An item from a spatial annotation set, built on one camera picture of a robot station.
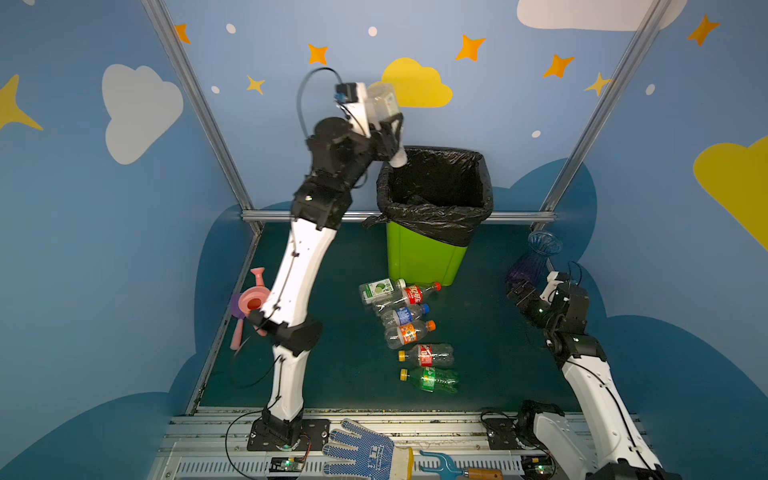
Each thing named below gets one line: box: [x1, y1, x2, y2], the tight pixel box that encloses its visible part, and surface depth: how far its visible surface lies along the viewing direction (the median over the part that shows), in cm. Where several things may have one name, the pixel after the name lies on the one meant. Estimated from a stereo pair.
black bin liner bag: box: [363, 146, 494, 247], surface depth 84 cm
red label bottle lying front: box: [398, 343, 455, 367], surface depth 86 cm
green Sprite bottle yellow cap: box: [399, 368, 460, 393], surface depth 81 cm
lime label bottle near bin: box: [359, 278, 407, 305], surface depth 100 cm
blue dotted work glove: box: [322, 418, 415, 480], surface depth 72 cm
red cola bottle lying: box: [394, 282, 443, 306], surface depth 98 cm
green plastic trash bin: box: [386, 222, 468, 287], surface depth 93 cm
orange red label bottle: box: [384, 320, 437, 349], surface depth 90 cm
